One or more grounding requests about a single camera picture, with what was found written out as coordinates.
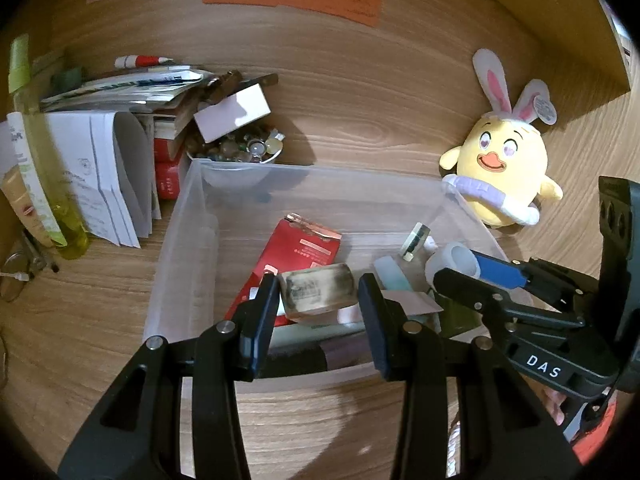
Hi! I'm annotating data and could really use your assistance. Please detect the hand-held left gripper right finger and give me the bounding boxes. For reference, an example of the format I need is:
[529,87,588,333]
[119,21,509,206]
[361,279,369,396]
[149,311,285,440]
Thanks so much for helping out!
[359,274,583,480]

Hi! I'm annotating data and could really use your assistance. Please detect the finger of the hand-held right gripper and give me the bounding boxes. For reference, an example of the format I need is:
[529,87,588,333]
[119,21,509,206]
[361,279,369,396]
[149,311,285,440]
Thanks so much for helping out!
[475,254,601,318]
[434,268,586,346]

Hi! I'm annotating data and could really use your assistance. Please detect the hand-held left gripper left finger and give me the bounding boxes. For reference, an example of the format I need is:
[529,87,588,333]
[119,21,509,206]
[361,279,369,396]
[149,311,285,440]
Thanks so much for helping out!
[57,274,280,480]

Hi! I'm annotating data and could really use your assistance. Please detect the white plastic cup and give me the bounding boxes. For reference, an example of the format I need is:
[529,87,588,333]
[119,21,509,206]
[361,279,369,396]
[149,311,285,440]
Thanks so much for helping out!
[425,241,482,293]

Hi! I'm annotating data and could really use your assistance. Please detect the beige rectangular block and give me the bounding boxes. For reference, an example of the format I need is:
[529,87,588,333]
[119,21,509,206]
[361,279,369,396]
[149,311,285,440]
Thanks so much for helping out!
[277,262,360,323]

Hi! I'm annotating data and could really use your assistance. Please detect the clear plastic storage bin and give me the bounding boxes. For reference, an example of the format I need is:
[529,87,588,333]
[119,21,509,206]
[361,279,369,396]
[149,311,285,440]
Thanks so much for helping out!
[143,157,531,398]

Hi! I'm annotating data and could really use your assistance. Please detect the person's right hand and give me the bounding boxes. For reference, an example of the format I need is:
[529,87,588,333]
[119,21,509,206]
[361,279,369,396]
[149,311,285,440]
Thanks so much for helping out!
[537,385,568,426]

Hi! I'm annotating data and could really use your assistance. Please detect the white card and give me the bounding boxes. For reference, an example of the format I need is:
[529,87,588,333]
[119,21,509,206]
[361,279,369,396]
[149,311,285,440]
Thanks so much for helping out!
[384,289,444,317]

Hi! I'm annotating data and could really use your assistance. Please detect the grey-green flat packet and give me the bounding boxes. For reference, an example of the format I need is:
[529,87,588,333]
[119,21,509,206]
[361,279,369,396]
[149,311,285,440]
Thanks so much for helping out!
[272,321,367,348]

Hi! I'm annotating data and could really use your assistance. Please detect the small glass bottle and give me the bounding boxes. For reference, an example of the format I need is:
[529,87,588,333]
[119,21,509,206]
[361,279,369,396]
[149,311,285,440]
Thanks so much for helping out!
[400,223,432,261]

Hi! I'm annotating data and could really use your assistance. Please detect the red cardboard box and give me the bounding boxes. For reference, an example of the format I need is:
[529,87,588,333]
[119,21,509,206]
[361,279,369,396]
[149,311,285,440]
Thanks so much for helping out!
[224,214,343,321]

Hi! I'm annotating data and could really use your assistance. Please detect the yellow plush chick bunny ears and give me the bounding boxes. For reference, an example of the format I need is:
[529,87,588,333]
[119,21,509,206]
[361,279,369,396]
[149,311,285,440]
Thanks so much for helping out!
[440,49,563,228]

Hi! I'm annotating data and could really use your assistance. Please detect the white bowl of beads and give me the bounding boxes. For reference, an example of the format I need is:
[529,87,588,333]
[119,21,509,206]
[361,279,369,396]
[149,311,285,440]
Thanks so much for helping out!
[185,127,286,186]

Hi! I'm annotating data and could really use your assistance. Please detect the folded white papers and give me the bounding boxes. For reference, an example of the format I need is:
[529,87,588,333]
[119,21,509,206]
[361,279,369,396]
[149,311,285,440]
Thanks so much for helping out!
[42,110,163,249]

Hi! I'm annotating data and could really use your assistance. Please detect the small white box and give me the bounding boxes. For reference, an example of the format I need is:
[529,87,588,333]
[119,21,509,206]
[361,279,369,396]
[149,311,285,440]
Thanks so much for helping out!
[193,83,272,144]

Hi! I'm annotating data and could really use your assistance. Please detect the stack of brown books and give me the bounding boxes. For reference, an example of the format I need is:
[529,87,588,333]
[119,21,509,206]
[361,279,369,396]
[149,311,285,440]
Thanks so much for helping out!
[150,102,198,142]

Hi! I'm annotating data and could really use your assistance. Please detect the brown wooden clip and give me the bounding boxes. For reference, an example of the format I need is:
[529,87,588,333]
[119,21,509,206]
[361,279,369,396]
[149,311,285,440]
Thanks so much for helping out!
[200,71,243,106]

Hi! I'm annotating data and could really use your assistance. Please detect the yellow-green bottle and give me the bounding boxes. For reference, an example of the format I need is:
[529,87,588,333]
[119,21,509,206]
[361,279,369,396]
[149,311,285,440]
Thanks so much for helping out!
[0,34,92,261]

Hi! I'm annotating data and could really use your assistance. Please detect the stack of booklets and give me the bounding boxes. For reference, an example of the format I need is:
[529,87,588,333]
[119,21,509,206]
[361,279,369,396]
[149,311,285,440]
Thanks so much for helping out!
[40,65,218,113]

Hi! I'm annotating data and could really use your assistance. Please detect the red and white pen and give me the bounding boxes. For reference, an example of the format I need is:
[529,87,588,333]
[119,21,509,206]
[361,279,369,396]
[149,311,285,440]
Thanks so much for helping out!
[114,55,176,69]

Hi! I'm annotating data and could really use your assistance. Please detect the small dark green item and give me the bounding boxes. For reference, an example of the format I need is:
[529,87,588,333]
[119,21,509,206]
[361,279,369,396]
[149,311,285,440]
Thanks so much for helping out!
[50,67,83,96]

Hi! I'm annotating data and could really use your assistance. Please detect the white braided cord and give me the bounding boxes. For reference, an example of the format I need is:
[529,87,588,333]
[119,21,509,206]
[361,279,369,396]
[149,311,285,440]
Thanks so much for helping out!
[446,407,462,478]

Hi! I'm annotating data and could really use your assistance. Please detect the wire-rim eyeglasses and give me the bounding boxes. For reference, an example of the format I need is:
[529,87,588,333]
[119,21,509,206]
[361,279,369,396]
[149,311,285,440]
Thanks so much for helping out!
[0,240,61,303]

